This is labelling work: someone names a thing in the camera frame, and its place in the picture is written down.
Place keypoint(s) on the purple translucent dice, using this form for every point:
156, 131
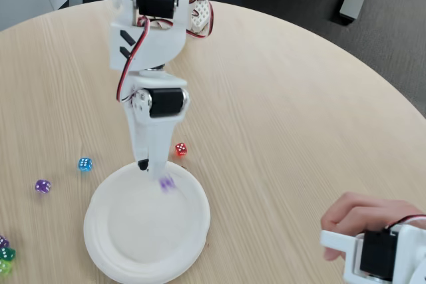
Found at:
166, 184
42, 186
2, 241

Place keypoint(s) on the white leader arm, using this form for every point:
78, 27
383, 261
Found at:
379, 254

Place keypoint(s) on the red translucent dice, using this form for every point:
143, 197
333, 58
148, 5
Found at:
180, 149

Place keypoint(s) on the blue translucent dice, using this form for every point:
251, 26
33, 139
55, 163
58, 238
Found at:
85, 164

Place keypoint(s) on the white paper plate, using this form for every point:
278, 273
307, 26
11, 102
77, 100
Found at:
146, 227

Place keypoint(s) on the dark green translucent dice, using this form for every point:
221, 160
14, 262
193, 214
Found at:
7, 253

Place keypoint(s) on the light green translucent dice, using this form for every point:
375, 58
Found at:
4, 266

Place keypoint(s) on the person's left hand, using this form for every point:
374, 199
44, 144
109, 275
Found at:
359, 214

